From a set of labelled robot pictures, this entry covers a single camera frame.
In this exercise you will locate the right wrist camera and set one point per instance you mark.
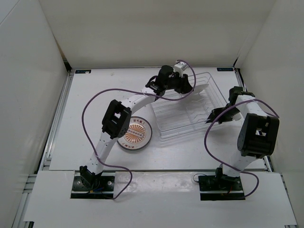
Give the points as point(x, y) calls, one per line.
point(233, 90)

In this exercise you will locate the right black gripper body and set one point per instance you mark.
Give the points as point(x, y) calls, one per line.
point(230, 113)

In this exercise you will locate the left blue corner label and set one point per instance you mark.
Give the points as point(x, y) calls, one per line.
point(82, 71)

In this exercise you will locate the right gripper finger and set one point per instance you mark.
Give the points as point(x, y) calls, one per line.
point(221, 119)
point(217, 111)

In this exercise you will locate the white plate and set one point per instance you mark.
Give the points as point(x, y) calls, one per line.
point(198, 89)

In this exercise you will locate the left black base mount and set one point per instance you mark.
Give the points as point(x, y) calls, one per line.
point(103, 189)

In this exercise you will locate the blue corner label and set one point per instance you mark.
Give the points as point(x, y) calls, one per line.
point(82, 71)
point(225, 69)

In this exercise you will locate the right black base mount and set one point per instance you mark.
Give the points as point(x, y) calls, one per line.
point(211, 189)

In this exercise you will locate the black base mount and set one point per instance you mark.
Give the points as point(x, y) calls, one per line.
point(103, 189)
point(211, 189)

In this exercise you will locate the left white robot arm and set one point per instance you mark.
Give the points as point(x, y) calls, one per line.
point(116, 120)

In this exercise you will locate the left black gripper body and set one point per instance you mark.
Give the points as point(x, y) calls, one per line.
point(177, 80)

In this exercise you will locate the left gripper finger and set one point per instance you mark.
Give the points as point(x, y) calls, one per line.
point(183, 89)
point(187, 85)

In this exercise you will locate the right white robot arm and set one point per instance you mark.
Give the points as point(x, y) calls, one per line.
point(256, 138)

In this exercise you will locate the right blue corner label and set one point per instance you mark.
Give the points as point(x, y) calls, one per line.
point(225, 69)

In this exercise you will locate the white wire dish rack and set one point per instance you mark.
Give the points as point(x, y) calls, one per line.
point(182, 116)

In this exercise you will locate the orange patterned glass plate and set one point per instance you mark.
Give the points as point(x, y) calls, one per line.
point(138, 135)

